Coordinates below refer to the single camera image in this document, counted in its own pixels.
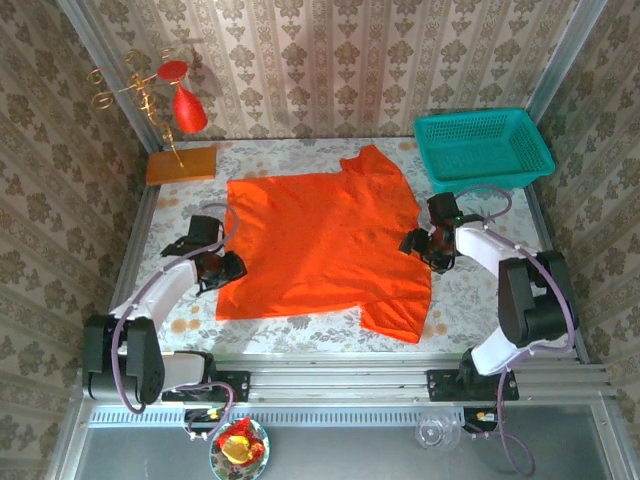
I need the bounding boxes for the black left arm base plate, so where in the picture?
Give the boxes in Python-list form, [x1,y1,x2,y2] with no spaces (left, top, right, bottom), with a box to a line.
[160,369,252,404]

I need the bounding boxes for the clear glass bowl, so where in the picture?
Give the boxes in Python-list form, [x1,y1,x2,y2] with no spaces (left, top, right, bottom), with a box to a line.
[414,407,462,451]

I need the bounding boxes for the gold wire stand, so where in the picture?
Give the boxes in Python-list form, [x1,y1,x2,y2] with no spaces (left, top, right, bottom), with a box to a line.
[87,47,201,170]

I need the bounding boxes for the red yellow candy wrappers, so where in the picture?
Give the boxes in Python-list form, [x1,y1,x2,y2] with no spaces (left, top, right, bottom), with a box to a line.
[215,418,266,464]

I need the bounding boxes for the floral tablecloth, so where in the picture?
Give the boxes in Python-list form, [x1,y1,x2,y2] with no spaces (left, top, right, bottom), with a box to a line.
[144,138,576,357]

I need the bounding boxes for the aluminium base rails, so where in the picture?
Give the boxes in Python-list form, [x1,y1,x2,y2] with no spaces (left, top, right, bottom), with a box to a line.
[74,355,617,407]

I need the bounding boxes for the patterned plate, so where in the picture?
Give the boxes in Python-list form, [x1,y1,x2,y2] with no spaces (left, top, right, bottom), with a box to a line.
[208,418,271,480]

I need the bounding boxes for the teal plastic basket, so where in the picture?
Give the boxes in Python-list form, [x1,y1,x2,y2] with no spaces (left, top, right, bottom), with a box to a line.
[413,107,557,197]

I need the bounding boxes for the red wine glass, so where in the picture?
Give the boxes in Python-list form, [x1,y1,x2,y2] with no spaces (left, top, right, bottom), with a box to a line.
[157,59,209,135]

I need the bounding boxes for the orange wooden board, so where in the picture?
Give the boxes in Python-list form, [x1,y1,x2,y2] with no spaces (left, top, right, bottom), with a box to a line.
[144,145,219,187]

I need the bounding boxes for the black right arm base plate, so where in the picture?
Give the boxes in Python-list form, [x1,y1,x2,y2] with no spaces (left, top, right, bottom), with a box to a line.
[426,368,520,404]

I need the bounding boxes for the slotted metal strip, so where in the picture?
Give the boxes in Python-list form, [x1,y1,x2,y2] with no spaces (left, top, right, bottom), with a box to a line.
[88,406,474,427]

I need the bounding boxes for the orange t-shirt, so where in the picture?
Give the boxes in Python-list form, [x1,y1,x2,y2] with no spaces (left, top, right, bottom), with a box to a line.
[214,144,434,346]

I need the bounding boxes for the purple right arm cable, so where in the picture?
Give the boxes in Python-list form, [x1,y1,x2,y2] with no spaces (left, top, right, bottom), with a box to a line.
[455,184,576,476]

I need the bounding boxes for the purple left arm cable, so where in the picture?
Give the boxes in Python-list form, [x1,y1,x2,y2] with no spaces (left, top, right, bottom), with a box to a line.
[110,201,242,444]

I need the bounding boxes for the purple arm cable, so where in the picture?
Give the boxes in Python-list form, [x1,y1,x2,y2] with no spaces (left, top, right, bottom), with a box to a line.
[455,184,576,476]
[110,201,242,444]

